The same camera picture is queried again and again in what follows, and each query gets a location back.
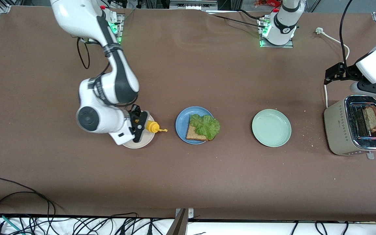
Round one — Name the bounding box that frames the teal cable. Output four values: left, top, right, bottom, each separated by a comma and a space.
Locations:
0, 212, 25, 235

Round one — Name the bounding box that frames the beige chrome toaster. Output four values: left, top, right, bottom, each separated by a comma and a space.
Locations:
323, 95, 376, 160

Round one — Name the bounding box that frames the pale green round plate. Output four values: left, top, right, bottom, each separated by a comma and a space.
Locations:
252, 109, 292, 148

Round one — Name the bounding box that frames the yellow squeeze bottle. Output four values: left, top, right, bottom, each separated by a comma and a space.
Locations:
135, 119, 168, 134

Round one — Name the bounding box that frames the brown bread slice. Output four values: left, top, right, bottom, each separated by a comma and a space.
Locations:
363, 106, 376, 133
185, 116, 215, 142

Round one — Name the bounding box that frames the blue round plate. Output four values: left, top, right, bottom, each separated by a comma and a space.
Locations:
175, 106, 215, 145

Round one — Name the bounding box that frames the white toaster power cable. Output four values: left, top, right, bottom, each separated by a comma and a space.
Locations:
315, 27, 351, 109

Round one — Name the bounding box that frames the green lettuce leaf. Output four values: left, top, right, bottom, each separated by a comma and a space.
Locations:
189, 114, 221, 141

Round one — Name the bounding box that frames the white round plate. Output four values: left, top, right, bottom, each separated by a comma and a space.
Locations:
122, 113, 156, 149

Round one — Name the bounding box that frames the red object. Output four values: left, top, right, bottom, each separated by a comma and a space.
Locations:
255, 0, 281, 8

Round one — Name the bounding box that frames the grey metal box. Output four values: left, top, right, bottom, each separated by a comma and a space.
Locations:
169, 0, 219, 11

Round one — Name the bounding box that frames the aluminium bracket post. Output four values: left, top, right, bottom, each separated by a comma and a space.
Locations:
167, 208, 194, 235

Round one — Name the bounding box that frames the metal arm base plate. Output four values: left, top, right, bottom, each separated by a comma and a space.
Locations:
110, 13, 125, 45
259, 18, 294, 48

